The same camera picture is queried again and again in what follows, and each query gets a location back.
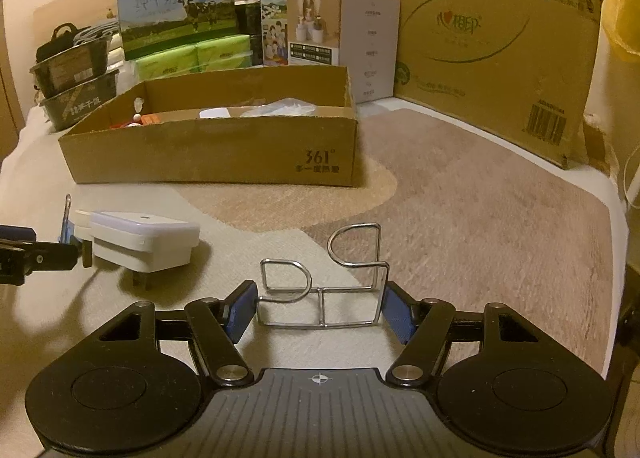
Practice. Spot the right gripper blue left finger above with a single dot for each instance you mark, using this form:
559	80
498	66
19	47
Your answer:
217	326

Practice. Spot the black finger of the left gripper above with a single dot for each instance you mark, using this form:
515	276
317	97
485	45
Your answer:
21	254

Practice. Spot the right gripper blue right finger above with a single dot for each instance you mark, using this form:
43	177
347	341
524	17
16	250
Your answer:
422	327

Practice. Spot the metal wire holder rack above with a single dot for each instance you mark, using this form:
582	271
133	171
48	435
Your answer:
350	296

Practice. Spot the doraemon toy figure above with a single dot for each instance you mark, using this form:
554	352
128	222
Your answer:
138	119

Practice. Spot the white remote control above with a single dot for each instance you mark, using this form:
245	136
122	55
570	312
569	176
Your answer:
214	112

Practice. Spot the blue binder clip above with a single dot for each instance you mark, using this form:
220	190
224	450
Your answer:
66	226

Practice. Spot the white power adapter block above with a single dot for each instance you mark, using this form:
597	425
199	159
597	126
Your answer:
142	243

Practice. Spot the wooden door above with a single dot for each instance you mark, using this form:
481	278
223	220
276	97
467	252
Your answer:
11	115

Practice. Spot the lower black food tub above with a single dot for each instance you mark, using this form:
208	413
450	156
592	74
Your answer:
72	105

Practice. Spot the black food tub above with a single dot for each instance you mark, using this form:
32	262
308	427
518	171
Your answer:
72	105
72	67

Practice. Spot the upper black food tub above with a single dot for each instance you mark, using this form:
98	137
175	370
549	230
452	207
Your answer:
72	67

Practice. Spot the open brown cardboard tray box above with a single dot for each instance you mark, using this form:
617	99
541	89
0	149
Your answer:
305	150

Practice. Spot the black laptop bag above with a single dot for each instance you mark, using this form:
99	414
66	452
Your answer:
62	38

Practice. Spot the bag of white floss picks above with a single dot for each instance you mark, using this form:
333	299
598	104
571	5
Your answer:
283	107

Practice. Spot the green tissue pack left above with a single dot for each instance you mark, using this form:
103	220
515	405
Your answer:
176	61

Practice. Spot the green tissue pack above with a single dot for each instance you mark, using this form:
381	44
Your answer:
226	53
176	61

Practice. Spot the green tissue pack right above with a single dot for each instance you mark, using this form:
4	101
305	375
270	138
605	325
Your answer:
226	53

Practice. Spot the green cow milk carton box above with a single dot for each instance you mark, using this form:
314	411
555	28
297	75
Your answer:
149	26

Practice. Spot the large brown cardboard carton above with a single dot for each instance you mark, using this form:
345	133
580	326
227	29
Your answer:
520	69

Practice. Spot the white humidifier product box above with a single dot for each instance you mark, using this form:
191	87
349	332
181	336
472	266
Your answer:
361	35

